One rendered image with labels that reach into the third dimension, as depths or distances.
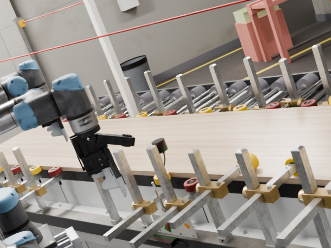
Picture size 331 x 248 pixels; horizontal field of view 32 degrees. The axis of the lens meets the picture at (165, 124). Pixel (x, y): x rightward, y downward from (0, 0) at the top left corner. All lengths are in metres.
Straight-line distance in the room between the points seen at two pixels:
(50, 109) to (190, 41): 8.00
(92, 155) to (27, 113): 0.20
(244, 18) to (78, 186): 5.06
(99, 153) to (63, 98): 0.18
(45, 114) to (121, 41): 7.57
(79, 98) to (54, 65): 7.33
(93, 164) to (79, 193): 2.05
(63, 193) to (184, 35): 5.99
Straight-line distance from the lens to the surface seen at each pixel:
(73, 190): 3.64
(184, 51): 9.40
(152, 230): 2.41
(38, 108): 1.50
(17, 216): 2.23
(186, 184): 2.55
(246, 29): 8.15
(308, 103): 3.05
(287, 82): 3.24
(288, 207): 2.41
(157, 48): 9.23
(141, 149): 3.26
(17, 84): 2.16
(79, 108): 1.51
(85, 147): 1.55
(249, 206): 2.06
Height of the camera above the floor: 1.88
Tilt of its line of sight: 16 degrees down
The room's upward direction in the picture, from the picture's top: 21 degrees counter-clockwise
